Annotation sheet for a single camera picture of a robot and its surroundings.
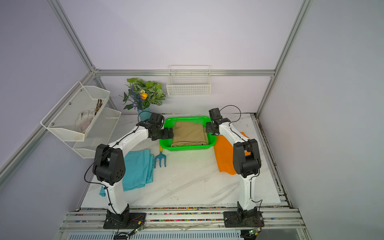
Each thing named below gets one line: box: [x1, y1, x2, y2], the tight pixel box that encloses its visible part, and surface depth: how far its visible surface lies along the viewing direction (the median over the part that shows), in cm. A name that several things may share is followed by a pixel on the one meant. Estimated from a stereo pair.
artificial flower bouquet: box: [119, 78, 166, 110], surface depth 91 cm
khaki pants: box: [171, 121, 208, 147], surface depth 106 cm
